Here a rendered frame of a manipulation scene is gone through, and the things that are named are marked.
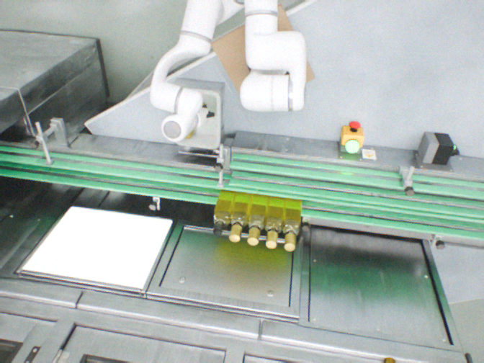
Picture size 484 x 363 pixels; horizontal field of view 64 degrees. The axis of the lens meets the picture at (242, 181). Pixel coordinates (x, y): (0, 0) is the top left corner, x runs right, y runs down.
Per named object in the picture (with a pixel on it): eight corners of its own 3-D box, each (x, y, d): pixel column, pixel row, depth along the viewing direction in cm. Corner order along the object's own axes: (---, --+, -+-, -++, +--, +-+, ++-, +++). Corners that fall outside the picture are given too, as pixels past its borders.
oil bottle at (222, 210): (224, 189, 145) (212, 227, 128) (224, 176, 142) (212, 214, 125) (239, 190, 145) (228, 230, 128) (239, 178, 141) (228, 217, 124)
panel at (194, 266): (71, 209, 150) (17, 277, 123) (69, 203, 149) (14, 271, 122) (302, 241, 141) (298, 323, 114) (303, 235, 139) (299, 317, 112)
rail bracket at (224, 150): (220, 173, 141) (213, 194, 131) (221, 133, 130) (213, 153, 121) (228, 174, 140) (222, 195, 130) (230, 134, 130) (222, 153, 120)
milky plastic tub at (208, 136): (180, 133, 149) (173, 145, 142) (176, 77, 135) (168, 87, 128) (224, 138, 147) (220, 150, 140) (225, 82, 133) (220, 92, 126)
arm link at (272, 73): (245, 62, 110) (235, 83, 97) (291, 60, 108) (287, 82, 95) (247, 93, 116) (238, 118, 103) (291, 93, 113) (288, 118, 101)
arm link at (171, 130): (166, 85, 100) (200, 95, 100) (177, 80, 110) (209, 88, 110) (157, 139, 106) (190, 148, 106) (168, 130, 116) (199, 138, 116)
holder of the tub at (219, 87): (181, 144, 152) (176, 155, 146) (177, 77, 136) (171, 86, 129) (224, 149, 150) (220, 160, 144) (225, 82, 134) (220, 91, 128)
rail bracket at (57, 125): (68, 139, 155) (34, 171, 137) (57, 101, 145) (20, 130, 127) (78, 140, 155) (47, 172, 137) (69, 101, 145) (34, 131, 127)
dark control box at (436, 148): (416, 150, 137) (421, 163, 131) (424, 130, 133) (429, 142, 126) (441, 153, 137) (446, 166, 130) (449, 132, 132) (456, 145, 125)
